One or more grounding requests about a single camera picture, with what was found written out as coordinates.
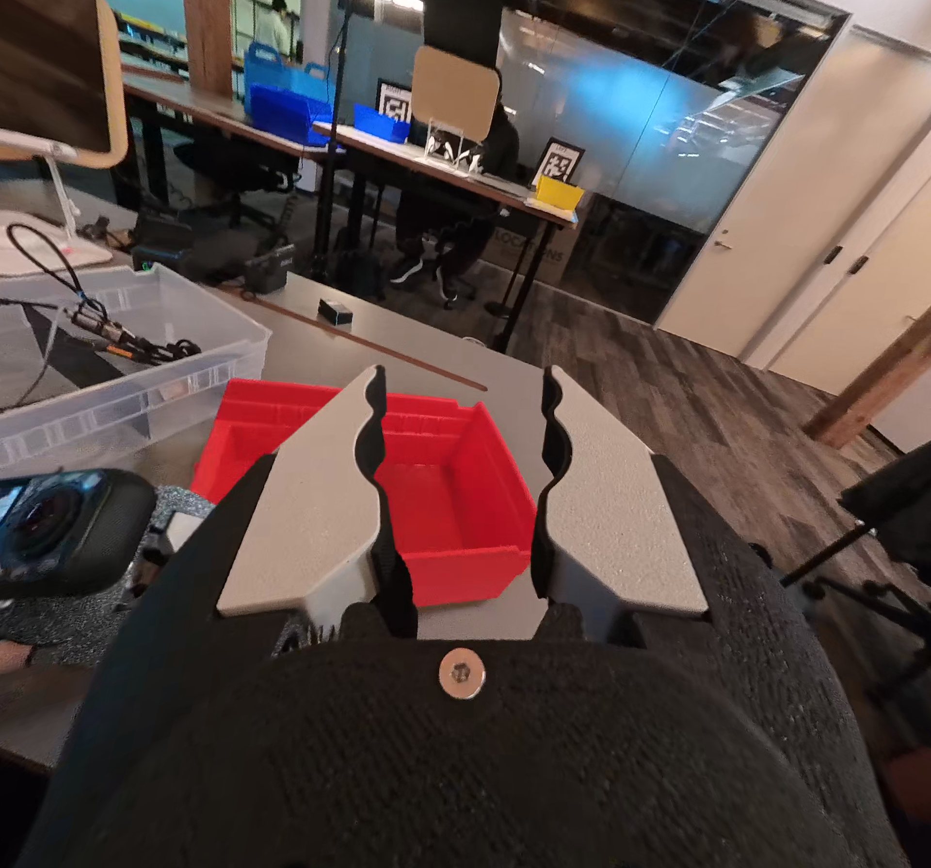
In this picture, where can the red plastic bin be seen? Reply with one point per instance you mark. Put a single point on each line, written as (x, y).
(458, 504)

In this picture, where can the white double door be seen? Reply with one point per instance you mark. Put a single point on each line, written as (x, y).
(873, 315)

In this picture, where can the clear plastic bin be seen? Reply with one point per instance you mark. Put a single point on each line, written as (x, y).
(182, 381)

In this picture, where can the light blue tote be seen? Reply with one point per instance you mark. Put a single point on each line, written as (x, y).
(265, 72)

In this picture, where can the black wall screen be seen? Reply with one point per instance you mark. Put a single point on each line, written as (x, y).
(458, 10)

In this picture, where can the person's left hand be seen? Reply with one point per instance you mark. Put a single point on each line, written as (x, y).
(14, 656)

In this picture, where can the black power station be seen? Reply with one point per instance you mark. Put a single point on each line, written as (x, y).
(164, 250)

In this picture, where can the black tripod stand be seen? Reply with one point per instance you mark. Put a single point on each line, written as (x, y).
(894, 504)

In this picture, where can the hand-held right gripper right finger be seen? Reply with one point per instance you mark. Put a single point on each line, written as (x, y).
(618, 519)

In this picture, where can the black charger box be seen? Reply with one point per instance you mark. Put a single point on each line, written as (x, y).
(269, 270)

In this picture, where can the wooden pillar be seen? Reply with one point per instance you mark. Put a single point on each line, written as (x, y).
(207, 10)
(865, 388)

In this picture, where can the black office chair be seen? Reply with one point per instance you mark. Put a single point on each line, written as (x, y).
(233, 163)

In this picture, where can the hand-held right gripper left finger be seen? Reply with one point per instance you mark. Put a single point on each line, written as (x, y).
(305, 519)

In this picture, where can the tablet with pale frame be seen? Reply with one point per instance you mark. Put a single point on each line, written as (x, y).
(51, 46)

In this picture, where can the printed tag sign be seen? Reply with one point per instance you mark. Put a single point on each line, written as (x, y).
(560, 163)
(393, 101)

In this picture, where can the printed cardboard box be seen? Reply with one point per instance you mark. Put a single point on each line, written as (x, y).
(531, 250)

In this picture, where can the dark office desk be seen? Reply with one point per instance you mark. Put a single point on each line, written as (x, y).
(502, 188)
(189, 101)

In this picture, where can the small blue plastic bin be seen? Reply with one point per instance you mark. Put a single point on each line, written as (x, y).
(382, 126)

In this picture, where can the small black box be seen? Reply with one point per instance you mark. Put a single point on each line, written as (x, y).
(334, 312)

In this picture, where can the large blue plastic bin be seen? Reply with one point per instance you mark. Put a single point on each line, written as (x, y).
(287, 115)

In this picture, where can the yellow plastic bin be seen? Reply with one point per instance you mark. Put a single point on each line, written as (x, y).
(558, 195)

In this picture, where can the white tablet stand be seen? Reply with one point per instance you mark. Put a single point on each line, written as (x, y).
(43, 243)

